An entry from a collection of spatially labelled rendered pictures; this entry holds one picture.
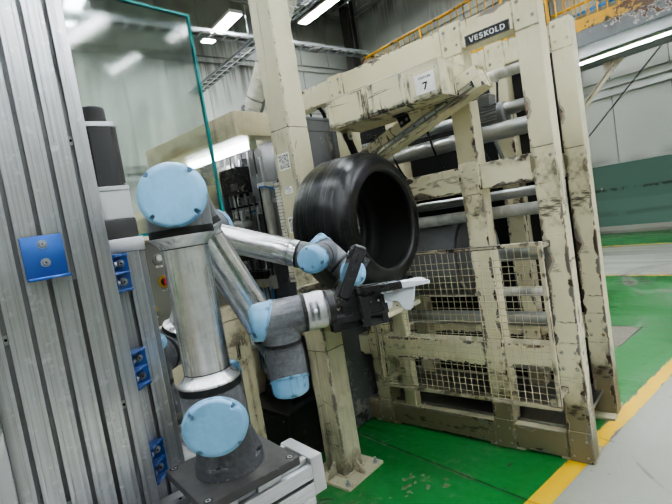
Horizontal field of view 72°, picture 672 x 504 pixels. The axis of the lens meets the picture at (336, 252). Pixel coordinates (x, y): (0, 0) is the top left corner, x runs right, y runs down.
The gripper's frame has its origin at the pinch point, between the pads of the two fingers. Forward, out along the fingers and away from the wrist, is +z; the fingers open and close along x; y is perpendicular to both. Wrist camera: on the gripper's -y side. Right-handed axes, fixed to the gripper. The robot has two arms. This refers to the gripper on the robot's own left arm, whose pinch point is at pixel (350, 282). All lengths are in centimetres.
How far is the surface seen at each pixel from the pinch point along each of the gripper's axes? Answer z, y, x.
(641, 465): 36, -12, 142
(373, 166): 7.8, -44.6, -18.9
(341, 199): -1.6, -23.2, -20.1
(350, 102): 29, -73, -48
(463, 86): 7, -95, -8
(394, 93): 14, -79, -31
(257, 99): 73, -65, -103
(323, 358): 54, 29, 9
